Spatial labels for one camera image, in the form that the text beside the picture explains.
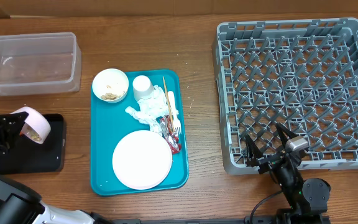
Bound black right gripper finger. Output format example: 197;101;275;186
275;123;298;146
245;134;264;165

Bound pink bowl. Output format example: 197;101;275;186
12;106;51;144

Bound white bowl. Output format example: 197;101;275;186
92;68;129;103

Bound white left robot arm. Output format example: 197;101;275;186
0;111;111;224

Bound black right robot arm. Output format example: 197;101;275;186
244;123;331;224

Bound black food waste tray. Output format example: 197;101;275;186
0;114;66;174

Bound grey plastic dishwasher rack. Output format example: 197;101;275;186
212;17;358;175

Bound clear plastic bin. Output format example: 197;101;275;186
0;32;81;96

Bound white plastic fork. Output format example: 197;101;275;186
168;91;181;134

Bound red snack wrapper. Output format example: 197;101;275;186
160;115;181;155

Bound teal plastic serving tray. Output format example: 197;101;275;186
89;69;189;196

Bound crumpled white tissue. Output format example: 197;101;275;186
125;85;169;136

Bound large white plate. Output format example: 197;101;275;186
112;130;173;190

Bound wooden chopstick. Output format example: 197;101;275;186
162;76;175;132

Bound white paper cup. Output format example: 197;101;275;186
132;75;154;101

